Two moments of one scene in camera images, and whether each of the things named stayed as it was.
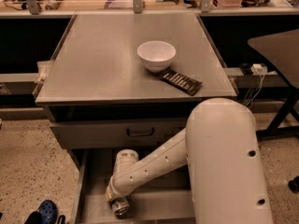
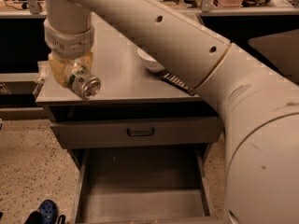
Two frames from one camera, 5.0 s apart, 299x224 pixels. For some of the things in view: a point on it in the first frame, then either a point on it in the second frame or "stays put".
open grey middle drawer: [169, 202] stays put
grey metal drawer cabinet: [128, 82] stays put
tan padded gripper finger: [108, 194] to [68, 45]
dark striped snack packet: [180, 82] stays put
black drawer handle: [140, 135] stays put
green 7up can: [120, 206] to [85, 84]
